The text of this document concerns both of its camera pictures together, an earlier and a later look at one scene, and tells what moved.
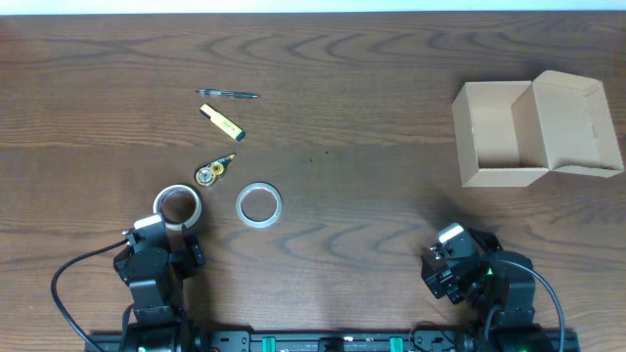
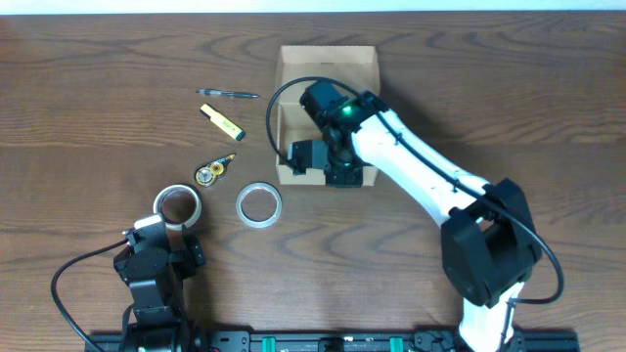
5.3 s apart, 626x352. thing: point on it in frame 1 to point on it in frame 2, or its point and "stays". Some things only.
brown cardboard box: [511, 133] to [337, 68]
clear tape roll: [254, 223] stays
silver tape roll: [157, 206] stays
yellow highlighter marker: [222, 121] stays
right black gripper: [442, 282] to [352, 178]
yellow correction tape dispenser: [206, 175] stays
